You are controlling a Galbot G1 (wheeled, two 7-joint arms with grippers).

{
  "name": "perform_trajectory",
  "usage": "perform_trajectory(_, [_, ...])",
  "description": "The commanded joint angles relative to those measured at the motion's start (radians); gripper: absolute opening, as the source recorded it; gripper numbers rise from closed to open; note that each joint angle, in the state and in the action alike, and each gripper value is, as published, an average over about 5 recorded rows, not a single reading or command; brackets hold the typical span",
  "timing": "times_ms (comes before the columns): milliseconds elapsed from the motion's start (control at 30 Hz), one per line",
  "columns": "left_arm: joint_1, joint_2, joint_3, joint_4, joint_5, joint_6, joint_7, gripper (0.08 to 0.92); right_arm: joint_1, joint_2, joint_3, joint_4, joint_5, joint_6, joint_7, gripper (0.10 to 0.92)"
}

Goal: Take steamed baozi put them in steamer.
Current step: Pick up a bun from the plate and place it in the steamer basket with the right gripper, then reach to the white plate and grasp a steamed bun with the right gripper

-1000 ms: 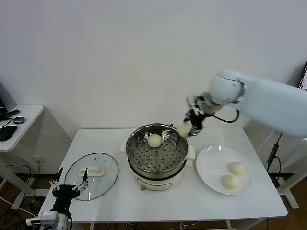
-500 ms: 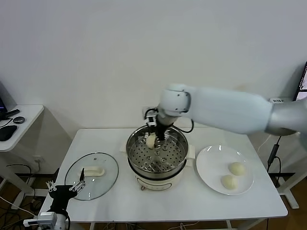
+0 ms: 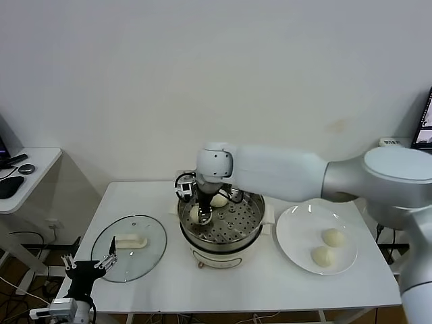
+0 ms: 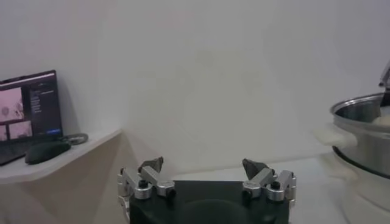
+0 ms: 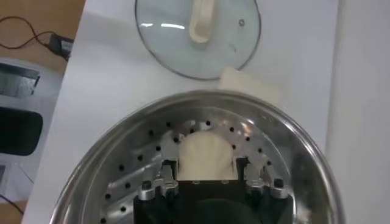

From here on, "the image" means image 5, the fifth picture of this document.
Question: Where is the white steamed baozi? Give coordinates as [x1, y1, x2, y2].
[176, 130, 238, 181]

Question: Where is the stainless steel steamer basket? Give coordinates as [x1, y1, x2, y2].
[48, 66, 347, 224]

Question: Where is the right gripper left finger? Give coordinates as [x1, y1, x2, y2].
[137, 158, 180, 201]

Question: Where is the glass lid with cream handle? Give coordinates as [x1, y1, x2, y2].
[134, 0, 262, 81]

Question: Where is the black floor power adapter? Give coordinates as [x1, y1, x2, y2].
[0, 15, 74, 62]

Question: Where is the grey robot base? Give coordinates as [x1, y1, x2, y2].
[0, 57, 63, 203]

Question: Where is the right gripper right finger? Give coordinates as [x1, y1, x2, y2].
[236, 155, 289, 200]

